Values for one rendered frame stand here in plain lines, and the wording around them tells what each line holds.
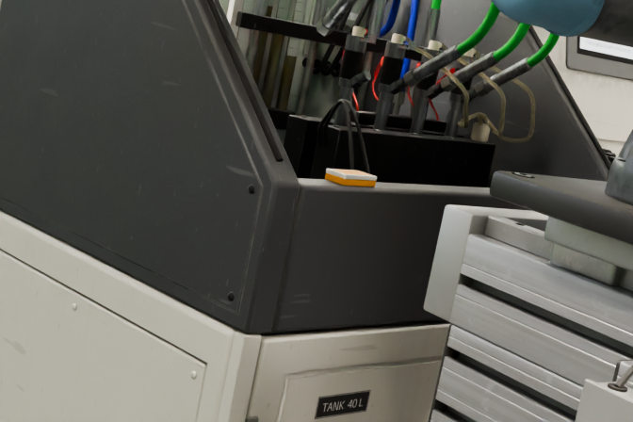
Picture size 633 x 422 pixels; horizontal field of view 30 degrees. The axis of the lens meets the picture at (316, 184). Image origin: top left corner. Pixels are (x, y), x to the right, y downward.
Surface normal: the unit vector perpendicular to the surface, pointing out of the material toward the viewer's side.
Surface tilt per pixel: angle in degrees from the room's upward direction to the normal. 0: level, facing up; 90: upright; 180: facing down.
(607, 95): 76
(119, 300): 90
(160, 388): 90
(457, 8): 90
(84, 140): 90
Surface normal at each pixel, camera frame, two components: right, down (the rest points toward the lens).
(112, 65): -0.70, -0.04
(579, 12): 0.00, 0.88
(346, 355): 0.69, 0.24
